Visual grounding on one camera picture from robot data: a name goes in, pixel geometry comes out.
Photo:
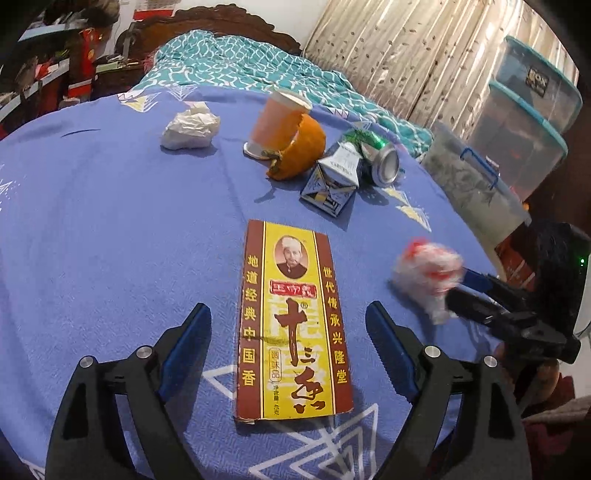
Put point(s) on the white red plastic wrapper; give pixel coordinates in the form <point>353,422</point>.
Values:
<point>425,272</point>

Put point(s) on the carved wooden headboard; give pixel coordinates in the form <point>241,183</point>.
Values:
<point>221,23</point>

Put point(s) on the white tissue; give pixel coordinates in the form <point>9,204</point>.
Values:
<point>189,127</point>

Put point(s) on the beige leaf print curtain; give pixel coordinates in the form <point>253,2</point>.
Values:
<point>392,55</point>

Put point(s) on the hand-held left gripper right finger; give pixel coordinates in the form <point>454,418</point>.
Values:
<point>388,344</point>

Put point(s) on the cluttered wooden dresser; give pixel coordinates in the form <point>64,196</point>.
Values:
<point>55,78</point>

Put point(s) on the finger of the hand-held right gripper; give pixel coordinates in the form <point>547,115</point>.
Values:
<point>475,279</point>
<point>475,307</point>

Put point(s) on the teal patterned blanket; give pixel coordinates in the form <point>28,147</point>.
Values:
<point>221,60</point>

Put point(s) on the orange peel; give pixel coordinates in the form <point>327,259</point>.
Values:
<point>304,147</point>

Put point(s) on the crushed blue white carton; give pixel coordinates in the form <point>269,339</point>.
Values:
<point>332,177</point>

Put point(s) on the small clear teal-lid storage bin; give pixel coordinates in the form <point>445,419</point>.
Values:
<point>540,78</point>

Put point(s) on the large clear teal-lid storage bin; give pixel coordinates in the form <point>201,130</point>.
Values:
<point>517,143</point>

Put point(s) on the stacked clear storage bins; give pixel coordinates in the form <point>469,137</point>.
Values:
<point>466,194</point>

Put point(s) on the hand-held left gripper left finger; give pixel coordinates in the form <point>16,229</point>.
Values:
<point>184,344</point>

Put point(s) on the red yellow wall calendar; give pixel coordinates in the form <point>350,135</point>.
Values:
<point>145,14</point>

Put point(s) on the yellow brown seasoning box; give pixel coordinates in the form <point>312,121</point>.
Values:
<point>295,323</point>

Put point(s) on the crushed green can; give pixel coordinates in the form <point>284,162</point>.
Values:
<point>383,161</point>

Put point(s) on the orange paper cup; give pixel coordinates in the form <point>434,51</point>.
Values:
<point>272,122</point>

